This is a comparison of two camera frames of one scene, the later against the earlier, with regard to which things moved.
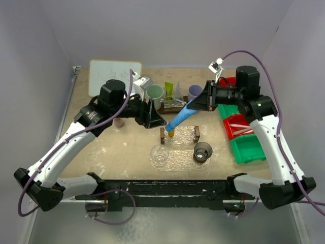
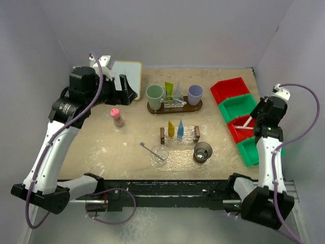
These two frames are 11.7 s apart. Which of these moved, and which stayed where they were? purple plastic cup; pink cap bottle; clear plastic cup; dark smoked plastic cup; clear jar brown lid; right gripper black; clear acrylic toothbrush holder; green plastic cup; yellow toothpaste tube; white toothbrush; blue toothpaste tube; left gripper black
Moved: blue toothpaste tube; right gripper black; white toothbrush; left gripper black
Stayed: yellow toothpaste tube; clear acrylic toothbrush holder; green plastic cup; pink cap bottle; clear jar brown lid; clear plastic cup; dark smoked plastic cup; purple plastic cup
